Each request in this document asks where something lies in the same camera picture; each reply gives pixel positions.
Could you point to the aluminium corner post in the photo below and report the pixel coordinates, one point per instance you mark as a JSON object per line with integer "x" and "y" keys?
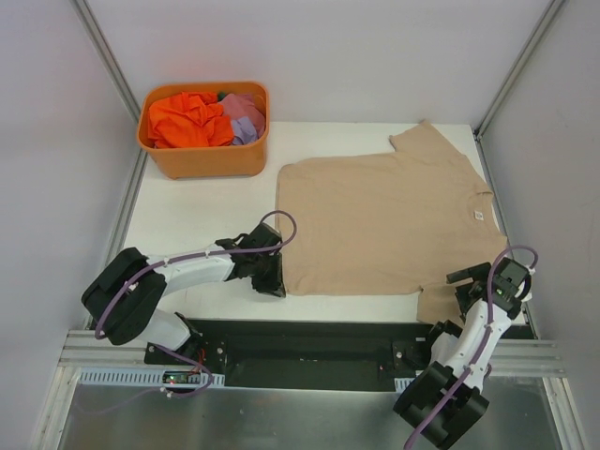
{"x": 549, "y": 16}
{"x": 106, "y": 55}

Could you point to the aluminium front frame rail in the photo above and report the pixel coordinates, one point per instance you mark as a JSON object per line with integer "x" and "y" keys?
{"x": 512, "y": 357}

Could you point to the orange plastic laundry basket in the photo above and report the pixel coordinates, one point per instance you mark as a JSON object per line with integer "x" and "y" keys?
{"x": 195, "y": 162}

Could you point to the beige t shirt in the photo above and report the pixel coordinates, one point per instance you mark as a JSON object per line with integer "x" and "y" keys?
{"x": 395, "y": 223}

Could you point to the right aluminium corner post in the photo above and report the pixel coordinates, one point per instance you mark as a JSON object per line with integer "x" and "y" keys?
{"x": 549, "y": 16}

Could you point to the orange t shirt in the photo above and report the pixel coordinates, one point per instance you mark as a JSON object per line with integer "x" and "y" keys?
{"x": 189, "y": 119}

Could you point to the grey cable duct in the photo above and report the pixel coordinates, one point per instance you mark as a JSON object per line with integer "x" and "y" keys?
{"x": 174, "y": 379}
{"x": 401, "y": 384}

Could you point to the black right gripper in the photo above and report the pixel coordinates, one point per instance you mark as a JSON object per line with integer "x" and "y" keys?
{"x": 467, "y": 275}

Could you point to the left aluminium corner post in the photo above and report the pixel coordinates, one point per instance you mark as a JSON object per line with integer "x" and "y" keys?
{"x": 106, "y": 55}

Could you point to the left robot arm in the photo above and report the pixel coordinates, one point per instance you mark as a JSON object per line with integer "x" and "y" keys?
{"x": 123, "y": 299}

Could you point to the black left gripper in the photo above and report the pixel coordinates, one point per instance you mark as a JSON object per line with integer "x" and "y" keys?
{"x": 270, "y": 279}

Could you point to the right grey cable duct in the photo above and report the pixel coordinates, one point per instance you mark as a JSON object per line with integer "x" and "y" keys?
{"x": 401, "y": 384}

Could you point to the pink t shirt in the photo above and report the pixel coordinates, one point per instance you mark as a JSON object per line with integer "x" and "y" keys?
{"x": 239, "y": 106}

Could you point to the lavender t shirt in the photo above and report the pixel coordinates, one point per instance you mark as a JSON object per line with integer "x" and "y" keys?
{"x": 244, "y": 131}

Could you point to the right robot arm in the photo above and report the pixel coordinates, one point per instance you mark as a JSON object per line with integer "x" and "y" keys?
{"x": 445, "y": 400}

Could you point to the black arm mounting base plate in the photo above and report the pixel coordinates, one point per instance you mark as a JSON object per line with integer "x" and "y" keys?
{"x": 329, "y": 356}

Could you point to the left grey cable duct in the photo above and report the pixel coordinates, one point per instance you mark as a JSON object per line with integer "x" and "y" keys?
{"x": 174, "y": 379}

